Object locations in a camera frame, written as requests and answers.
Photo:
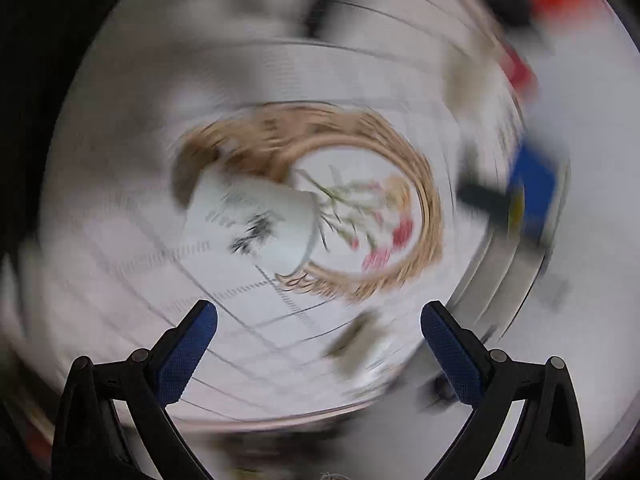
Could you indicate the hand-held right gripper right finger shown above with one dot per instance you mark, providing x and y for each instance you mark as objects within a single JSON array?
[{"x": 452, "y": 355}]

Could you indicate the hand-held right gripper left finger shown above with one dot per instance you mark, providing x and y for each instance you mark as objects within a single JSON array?
[{"x": 184, "y": 354}]

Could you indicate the white cup with dark print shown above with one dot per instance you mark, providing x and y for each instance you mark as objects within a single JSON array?
[{"x": 250, "y": 220}]

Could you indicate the white grid-lined mat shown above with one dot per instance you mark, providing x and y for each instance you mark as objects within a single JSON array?
[{"x": 150, "y": 280}]

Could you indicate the blue box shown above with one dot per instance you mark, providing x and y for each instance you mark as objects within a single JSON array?
[{"x": 537, "y": 190}]

